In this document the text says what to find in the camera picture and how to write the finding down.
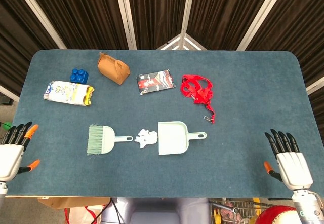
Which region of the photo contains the lilac robot torso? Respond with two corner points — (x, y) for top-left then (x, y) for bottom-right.
(101, 197), (211, 224)

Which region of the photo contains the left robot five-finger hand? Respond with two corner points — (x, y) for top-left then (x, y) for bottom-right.
(0, 121), (41, 183)

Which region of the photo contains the mint green dustpan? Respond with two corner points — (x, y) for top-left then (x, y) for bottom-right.
(157, 121), (207, 156)

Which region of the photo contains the white bag with red handles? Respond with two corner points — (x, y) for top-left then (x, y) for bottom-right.
(64, 205), (104, 224)

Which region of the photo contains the red and white ball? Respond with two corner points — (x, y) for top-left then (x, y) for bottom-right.
(255, 205), (304, 224)

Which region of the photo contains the metal wire basket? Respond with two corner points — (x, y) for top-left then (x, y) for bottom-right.
(209, 198), (279, 224)

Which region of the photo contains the white and yellow package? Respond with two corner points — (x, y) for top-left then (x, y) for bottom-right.
(43, 80), (96, 107)

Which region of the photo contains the white partition frame post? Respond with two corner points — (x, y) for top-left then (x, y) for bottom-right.
(113, 0), (138, 50)
(11, 0), (67, 50)
(156, 0), (208, 51)
(236, 0), (289, 51)

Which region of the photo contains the mint green hand broom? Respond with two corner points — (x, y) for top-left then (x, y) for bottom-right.
(87, 123), (134, 156)

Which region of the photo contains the blue toy building brick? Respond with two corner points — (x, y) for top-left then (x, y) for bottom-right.
(69, 68), (90, 84)

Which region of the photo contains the black and red packet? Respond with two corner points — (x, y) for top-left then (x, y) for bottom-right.
(136, 69), (177, 96)

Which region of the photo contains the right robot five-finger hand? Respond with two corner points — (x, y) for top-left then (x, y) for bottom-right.
(264, 129), (314, 191)

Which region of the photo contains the brown paper gable box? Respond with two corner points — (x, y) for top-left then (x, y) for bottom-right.
(97, 52), (131, 85)

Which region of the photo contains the blue-grey table mat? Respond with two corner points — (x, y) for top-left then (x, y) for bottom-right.
(0, 49), (324, 199)

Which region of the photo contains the white paper towel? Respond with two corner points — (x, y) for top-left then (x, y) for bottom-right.
(134, 128), (159, 149)

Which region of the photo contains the brown pleated curtain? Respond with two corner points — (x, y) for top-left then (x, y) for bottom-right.
(0, 0), (324, 123)

